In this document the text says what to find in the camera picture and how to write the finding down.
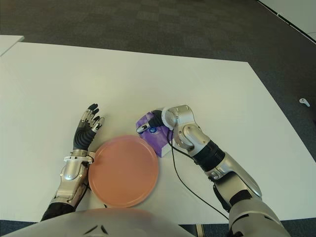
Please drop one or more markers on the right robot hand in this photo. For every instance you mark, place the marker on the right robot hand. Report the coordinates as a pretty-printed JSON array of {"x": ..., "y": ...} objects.
[{"x": 156, "y": 118}]

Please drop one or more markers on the white neighbouring table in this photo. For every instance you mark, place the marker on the white neighbouring table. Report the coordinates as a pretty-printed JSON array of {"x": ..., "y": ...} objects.
[{"x": 8, "y": 43}]

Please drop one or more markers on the pink round plate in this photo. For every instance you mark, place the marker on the pink round plate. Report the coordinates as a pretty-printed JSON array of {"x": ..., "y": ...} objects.
[{"x": 123, "y": 172}]

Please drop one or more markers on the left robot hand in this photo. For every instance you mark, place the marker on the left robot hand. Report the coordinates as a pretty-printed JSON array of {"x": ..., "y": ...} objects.
[{"x": 84, "y": 135}]

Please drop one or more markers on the white handheld controller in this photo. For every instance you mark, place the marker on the white handheld controller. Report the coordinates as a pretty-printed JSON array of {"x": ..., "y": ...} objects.
[{"x": 304, "y": 101}]

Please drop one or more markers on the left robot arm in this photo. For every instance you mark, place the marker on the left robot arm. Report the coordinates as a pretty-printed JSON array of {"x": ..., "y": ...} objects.
[{"x": 70, "y": 172}]

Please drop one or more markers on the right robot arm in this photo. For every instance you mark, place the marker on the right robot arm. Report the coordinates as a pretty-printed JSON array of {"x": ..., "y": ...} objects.
[{"x": 192, "y": 138}]

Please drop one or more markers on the grey table leg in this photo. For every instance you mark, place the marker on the grey table leg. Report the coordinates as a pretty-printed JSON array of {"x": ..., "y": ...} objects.
[{"x": 200, "y": 230}]

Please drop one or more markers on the grey robot torso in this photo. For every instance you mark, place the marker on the grey robot torso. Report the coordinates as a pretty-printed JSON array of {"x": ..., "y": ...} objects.
[{"x": 123, "y": 222}]

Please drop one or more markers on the purple tissue paper pack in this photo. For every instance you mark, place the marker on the purple tissue paper pack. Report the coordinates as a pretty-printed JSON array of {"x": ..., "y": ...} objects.
[{"x": 158, "y": 140}]

